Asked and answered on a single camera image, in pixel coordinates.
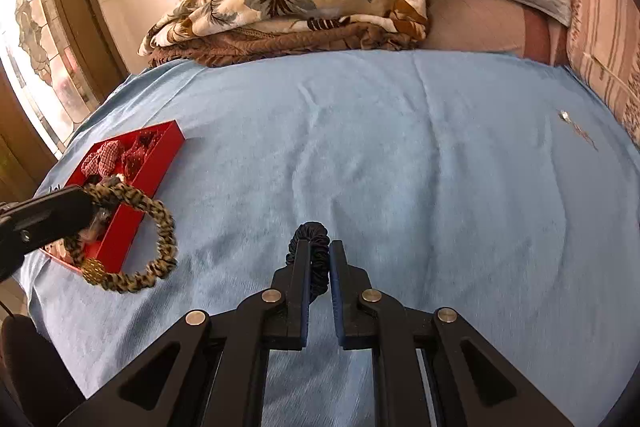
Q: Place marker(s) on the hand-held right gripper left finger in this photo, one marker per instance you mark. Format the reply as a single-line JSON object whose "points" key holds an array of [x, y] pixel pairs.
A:
{"points": [[305, 297]]}

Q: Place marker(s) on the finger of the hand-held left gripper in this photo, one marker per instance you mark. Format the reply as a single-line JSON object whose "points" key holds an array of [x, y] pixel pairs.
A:
{"points": [[55, 219]]}

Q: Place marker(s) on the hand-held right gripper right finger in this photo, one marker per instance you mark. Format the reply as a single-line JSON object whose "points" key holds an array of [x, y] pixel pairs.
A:
{"points": [[336, 302]]}

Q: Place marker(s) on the black scrunchie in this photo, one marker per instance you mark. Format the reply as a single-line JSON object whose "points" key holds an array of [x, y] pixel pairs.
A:
{"points": [[312, 232]]}

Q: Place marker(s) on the red box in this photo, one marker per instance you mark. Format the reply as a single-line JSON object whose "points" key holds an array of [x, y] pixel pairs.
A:
{"points": [[150, 187]]}

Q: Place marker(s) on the leopard print scrunchie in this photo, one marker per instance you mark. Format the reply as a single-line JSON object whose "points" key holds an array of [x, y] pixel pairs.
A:
{"points": [[165, 217]]}

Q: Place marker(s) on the red checked scrunchie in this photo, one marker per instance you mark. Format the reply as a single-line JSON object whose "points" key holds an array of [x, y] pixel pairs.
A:
{"points": [[105, 157]]}

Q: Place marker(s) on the dark red scrunchie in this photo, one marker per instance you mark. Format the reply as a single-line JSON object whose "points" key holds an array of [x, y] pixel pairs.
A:
{"points": [[146, 140], [134, 165]]}

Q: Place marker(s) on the dark clothing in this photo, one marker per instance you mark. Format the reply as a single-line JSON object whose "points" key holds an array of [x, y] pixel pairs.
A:
{"points": [[30, 367]]}

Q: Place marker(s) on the light blue blanket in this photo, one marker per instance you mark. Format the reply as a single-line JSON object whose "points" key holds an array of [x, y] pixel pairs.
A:
{"points": [[400, 182]]}

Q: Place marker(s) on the stained glass pane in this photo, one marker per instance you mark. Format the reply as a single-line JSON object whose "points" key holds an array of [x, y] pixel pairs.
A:
{"points": [[45, 57]]}

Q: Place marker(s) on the brown textured blanket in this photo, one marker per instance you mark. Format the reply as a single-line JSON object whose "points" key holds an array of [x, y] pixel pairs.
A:
{"points": [[280, 44]]}

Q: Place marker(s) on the striped floral pillow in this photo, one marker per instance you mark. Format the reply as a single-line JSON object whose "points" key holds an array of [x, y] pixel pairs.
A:
{"points": [[605, 32]]}

